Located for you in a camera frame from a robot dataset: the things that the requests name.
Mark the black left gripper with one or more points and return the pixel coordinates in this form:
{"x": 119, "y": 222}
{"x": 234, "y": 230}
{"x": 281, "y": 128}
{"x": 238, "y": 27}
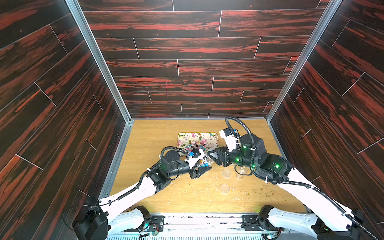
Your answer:
{"x": 197, "y": 172}

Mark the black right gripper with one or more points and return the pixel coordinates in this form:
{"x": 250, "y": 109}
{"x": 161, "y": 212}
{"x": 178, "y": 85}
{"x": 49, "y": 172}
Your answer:
{"x": 223, "y": 156}

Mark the clear plastic jar lid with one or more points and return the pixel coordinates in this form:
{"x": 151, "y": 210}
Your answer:
{"x": 226, "y": 173}

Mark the clear candy jar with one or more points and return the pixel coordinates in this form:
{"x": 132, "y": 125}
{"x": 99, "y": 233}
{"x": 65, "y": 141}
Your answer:
{"x": 242, "y": 172}

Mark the candy jar with lid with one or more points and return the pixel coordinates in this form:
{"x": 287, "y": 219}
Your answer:
{"x": 209, "y": 162}

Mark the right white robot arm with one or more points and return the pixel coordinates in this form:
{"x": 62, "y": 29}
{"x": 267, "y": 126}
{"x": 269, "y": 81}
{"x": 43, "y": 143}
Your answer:
{"x": 327, "y": 220}

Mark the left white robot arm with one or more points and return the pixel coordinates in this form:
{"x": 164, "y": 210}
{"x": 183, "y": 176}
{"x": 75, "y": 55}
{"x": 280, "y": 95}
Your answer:
{"x": 97, "y": 219}

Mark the pile of colourful lollipops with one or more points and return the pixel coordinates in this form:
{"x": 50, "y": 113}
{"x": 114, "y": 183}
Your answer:
{"x": 191, "y": 147}

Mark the floral rectangular tray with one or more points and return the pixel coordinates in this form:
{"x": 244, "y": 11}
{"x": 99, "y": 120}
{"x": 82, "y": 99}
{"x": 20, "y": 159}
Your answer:
{"x": 210, "y": 139}

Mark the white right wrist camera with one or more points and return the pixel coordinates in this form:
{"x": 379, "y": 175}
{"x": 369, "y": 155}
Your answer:
{"x": 230, "y": 138}

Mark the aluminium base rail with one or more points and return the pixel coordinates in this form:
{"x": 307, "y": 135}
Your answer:
{"x": 205, "y": 227}

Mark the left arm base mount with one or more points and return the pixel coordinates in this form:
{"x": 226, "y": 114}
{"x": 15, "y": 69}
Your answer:
{"x": 151, "y": 226}

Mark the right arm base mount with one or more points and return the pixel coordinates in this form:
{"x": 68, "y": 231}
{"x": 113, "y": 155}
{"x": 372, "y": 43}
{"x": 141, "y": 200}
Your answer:
{"x": 259, "y": 221}

